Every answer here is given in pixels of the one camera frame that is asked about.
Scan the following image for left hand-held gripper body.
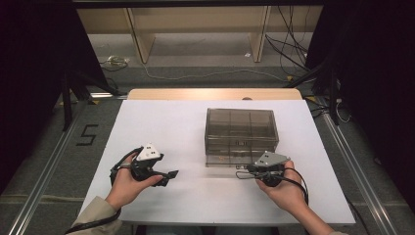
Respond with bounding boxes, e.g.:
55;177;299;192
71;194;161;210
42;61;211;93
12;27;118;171
130;142;164;183

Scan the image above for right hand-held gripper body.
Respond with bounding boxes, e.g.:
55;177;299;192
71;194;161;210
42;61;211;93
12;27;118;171
246;150;291;188

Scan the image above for transparent grey drawer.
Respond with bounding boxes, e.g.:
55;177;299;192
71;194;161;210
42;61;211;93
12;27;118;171
205;152;262;168

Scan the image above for transparent grey drawer box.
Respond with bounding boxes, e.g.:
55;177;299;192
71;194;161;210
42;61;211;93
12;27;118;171
204;108;280;159

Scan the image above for person's left hand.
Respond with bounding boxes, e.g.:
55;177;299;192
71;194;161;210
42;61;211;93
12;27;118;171
105;152;164;212

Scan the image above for person's right hand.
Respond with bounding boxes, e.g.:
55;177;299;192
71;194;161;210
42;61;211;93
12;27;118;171
254;160;309;216

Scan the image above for white table board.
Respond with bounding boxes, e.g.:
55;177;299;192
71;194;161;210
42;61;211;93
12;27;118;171
79;99;356;227

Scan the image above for black metal stand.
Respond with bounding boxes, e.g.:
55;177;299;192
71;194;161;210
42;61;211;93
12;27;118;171
284;58;343;127
59;70;122;132

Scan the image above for beige wooden desk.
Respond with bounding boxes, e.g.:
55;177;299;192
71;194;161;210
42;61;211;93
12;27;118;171
76;5;324;65

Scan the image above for dark curtain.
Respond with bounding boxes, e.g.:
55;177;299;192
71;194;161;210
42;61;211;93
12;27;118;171
304;0;415;213
0;0;110;194

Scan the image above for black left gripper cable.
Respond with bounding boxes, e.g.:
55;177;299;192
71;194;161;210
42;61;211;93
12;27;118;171
65;146;145;235

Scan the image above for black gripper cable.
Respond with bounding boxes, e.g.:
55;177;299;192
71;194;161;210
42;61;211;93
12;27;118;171
65;146;145;235
288;167;310;207

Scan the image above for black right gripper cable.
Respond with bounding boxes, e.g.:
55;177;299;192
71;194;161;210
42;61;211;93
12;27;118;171
288;167;310;207

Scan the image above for short aluminium rail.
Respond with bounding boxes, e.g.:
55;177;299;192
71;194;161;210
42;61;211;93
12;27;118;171
89;92;129;100

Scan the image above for aluminium floor rail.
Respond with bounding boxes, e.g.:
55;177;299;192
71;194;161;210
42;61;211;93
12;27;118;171
7;107;86;235
321;112;399;235

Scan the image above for short white cable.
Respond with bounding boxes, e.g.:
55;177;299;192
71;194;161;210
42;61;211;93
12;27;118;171
335;98;352;124

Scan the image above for long white floor cable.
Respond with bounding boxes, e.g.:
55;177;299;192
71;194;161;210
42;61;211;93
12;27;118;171
141;62;289;82

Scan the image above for thin black floor cable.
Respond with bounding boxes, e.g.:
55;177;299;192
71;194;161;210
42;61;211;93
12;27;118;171
345;195;372;235

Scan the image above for coiled pale cable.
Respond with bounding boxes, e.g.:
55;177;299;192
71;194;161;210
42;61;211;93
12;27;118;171
99;55;131;72

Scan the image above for bundle of black cables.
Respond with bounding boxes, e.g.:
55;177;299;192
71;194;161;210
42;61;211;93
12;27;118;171
264;5;311;73

